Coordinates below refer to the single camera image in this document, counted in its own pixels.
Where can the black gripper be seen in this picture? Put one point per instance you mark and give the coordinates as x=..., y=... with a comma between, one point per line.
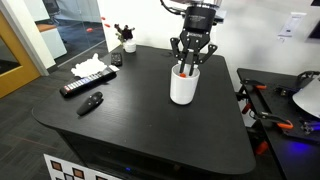
x=199, y=20

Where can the orange dry erase marker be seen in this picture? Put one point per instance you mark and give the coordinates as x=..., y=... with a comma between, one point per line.
x=182, y=75

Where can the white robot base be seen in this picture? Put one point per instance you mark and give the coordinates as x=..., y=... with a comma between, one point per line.
x=310, y=98

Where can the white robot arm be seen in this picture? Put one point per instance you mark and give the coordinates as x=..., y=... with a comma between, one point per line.
x=200, y=2

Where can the white ceramic mug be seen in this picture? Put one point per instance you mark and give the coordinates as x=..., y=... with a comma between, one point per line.
x=184, y=90

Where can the white ribbed vase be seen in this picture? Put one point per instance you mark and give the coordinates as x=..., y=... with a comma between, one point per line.
x=130, y=46

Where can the dark rose flower bouquet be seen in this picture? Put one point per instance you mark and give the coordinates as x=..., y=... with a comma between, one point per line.
x=126, y=33

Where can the orange black bar clamp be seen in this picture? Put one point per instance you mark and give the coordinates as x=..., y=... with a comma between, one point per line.
x=253, y=83
x=276, y=120

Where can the black tv remote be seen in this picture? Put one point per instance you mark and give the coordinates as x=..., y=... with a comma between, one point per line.
x=116, y=59

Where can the small white paper note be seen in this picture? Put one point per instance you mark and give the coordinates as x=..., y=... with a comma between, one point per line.
x=113, y=68

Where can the crumpled white tissue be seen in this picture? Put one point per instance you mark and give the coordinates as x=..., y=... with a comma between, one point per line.
x=88, y=66

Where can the long grey black remote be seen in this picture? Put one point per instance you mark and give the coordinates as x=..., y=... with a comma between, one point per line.
x=87, y=82

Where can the white cabinet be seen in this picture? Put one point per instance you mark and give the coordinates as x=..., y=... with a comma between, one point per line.
x=53, y=43

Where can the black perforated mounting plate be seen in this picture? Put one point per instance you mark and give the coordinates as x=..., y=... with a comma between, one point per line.
x=293, y=156

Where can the checkered calibration board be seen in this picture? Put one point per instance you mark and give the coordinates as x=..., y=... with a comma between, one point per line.
x=66, y=168

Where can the yellow wooden door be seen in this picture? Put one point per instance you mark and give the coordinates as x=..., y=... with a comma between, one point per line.
x=16, y=76

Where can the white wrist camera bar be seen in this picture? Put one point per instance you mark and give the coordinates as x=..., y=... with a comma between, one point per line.
x=218, y=15

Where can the white wall plate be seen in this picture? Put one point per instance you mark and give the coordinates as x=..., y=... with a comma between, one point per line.
x=292, y=25

